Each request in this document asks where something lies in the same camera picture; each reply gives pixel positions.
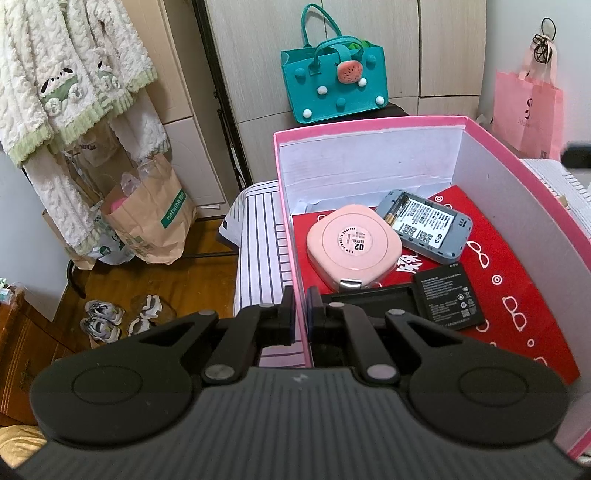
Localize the large brown paper bag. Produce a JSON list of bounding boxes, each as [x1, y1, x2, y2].
[[100, 154, 198, 265]]

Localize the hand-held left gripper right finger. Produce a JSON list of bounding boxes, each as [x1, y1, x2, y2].
[[308, 285, 463, 382]]

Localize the pink cardboard box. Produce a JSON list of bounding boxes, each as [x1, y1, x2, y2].
[[272, 114, 591, 462]]

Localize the small brown paper bag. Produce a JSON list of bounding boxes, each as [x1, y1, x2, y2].
[[76, 129, 122, 168]]

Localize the white green plastic bag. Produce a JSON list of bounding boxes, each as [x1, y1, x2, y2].
[[85, 228, 124, 266]]

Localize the beige wardrobe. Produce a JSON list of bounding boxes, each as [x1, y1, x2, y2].
[[203, 0, 488, 190]]

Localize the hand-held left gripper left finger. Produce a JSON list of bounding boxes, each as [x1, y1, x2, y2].
[[139, 285, 297, 385]]

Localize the beige tall cabinet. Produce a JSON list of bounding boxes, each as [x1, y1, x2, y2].
[[121, 0, 232, 206]]

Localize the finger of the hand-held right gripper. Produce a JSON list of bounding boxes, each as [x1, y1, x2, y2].
[[562, 145, 591, 169]]

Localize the black battery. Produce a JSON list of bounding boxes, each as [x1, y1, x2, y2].
[[413, 262, 488, 330]]

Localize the teal felt handbag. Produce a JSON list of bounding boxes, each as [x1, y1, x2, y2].
[[281, 4, 387, 124]]

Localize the black back cover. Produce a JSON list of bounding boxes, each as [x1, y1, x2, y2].
[[321, 284, 423, 324]]

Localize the red patterned cloth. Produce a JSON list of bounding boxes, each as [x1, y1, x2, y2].
[[291, 185, 580, 384]]

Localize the black hair ties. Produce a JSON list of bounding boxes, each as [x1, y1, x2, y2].
[[531, 17, 557, 63]]

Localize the AA battery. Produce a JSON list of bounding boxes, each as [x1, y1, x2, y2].
[[389, 194, 409, 227]]

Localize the pink paper bag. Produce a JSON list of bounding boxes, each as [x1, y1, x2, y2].
[[492, 44, 564, 160]]

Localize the pink square gadget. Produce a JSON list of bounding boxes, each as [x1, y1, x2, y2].
[[306, 203, 402, 294]]

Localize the white refrigerator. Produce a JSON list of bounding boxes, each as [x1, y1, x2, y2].
[[478, 0, 591, 160]]

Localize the grey white sneaker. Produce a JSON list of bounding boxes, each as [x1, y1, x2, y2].
[[81, 318, 122, 348], [84, 299, 125, 324]]

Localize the blue-grey pocket router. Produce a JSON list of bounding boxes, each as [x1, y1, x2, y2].
[[375, 189, 473, 265]]

